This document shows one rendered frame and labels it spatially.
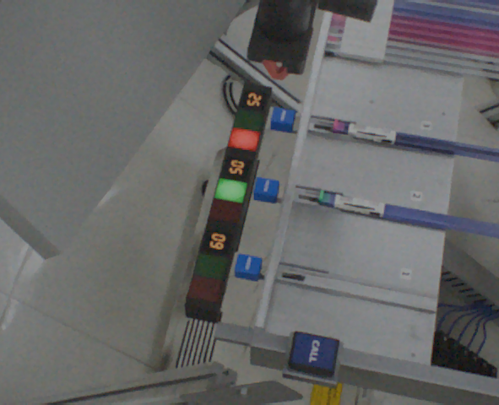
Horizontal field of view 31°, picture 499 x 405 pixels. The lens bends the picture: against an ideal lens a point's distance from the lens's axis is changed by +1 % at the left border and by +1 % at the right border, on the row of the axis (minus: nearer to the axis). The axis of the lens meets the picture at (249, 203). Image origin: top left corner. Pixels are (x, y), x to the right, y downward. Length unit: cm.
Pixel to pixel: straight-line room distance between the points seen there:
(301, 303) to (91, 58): 40
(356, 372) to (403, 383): 5
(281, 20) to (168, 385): 48
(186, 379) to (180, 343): 60
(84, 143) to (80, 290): 71
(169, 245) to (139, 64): 79
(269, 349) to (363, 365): 11
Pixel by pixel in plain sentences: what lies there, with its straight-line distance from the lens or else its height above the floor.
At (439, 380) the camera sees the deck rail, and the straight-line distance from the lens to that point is 105.
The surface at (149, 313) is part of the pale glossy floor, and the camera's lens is 187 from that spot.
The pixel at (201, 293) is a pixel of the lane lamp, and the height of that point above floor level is 66.
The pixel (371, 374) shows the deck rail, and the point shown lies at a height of 81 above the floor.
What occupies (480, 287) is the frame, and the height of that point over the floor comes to 66.
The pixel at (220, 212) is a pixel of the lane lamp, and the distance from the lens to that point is 114.
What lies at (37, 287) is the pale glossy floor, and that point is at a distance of 174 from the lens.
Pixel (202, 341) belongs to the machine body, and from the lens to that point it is 170.
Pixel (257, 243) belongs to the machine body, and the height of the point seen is 28.
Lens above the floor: 147
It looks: 44 degrees down
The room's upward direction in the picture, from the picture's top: 70 degrees clockwise
